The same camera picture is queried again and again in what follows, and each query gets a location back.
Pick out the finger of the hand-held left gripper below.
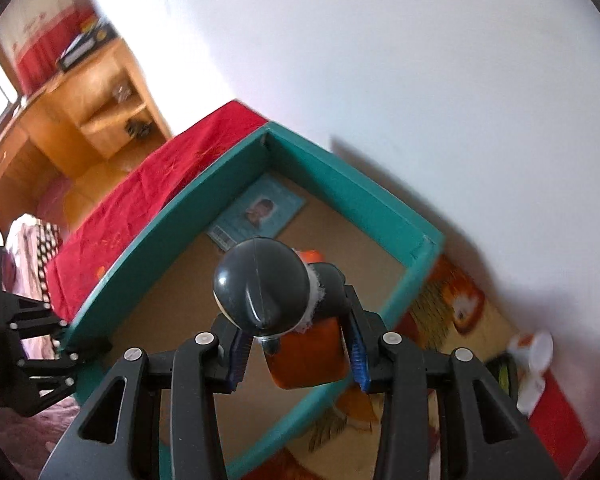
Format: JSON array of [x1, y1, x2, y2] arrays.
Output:
[[5, 294, 71, 334], [22, 337, 113, 416]]

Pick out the blue booklet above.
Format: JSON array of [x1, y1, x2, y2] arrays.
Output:
[[207, 172, 308, 253]]

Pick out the teal cardboard box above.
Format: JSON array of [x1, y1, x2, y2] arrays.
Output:
[[62, 121, 446, 480]]

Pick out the red and white cloth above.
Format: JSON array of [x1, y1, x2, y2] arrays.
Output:
[[0, 0, 101, 96]]

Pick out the small dark object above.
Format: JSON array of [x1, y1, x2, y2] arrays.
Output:
[[122, 117, 153, 139]]

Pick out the orange monkey alarm clock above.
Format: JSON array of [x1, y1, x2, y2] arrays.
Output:
[[212, 237, 351, 391]]

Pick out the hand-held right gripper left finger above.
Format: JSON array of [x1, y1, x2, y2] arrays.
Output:
[[40, 316, 256, 480]]

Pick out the white jar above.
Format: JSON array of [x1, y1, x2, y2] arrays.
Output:
[[505, 330, 553, 416]]

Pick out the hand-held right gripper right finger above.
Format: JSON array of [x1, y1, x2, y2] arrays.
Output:
[[342, 285, 563, 480]]

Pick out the polka dot cloth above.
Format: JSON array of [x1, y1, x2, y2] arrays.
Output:
[[32, 222, 65, 351]]

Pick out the wooden shelf unit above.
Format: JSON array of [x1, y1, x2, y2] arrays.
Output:
[[0, 35, 173, 246]]

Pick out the black flat box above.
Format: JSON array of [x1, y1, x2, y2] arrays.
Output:
[[55, 22, 118, 71]]

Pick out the red printed blanket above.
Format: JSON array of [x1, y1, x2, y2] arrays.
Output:
[[45, 100, 596, 480]]

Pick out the pink fuzzy cloth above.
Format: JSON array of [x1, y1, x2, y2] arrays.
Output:
[[0, 385, 83, 480]]

